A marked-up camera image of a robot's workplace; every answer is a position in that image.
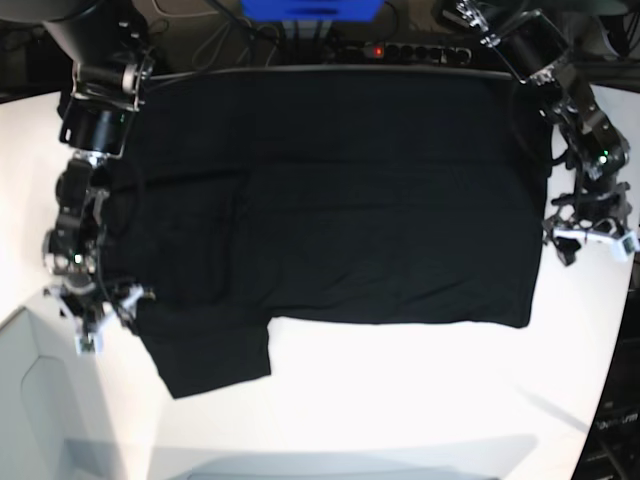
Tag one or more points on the grey bin at table corner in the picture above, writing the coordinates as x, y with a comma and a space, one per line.
54, 419

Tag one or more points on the black T-shirt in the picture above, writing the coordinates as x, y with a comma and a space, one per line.
338, 196

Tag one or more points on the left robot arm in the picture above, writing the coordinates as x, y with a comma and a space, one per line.
538, 56

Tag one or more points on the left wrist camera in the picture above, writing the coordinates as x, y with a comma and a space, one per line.
625, 247

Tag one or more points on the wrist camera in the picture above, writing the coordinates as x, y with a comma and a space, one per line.
625, 247
88, 341

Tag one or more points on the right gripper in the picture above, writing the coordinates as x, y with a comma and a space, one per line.
93, 305

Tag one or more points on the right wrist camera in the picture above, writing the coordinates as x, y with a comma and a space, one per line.
88, 341

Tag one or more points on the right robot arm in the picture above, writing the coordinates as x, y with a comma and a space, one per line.
112, 60

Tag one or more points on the blue plastic box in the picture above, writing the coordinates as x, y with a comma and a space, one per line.
313, 10

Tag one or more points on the black power strip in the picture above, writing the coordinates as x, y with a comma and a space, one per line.
407, 54

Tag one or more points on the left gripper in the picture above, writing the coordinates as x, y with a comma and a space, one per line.
586, 217

